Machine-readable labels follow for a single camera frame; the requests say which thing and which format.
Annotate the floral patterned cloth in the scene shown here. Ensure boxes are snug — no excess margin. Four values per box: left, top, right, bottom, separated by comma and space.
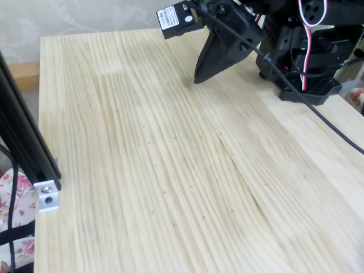
0, 167, 38, 273

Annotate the black camera cable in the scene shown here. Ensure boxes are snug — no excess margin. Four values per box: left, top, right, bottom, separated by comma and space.
187, 1, 364, 156

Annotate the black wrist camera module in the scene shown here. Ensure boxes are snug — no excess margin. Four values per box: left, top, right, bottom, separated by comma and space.
156, 1, 206, 40

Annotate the white and red servo wire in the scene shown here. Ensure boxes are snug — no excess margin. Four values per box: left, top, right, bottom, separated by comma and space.
297, 0, 330, 92

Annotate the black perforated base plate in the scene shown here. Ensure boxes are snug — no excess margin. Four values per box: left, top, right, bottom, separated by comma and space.
257, 53, 343, 106

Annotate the black flat cable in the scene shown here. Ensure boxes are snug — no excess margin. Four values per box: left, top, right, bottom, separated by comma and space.
337, 56, 364, 71

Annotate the black aluminium extrusion post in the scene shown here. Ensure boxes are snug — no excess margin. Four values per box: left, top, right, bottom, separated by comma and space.
0, 50, 63, 191

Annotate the silver corner bracket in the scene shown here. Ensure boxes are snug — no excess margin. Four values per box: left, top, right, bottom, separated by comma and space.
33, 180, 60, 214

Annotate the thin black cable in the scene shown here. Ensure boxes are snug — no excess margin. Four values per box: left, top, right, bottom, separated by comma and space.
0, 144, 20, 273

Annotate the black strap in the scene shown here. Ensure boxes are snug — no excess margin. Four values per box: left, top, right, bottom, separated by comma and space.
0, 222, 36, 246

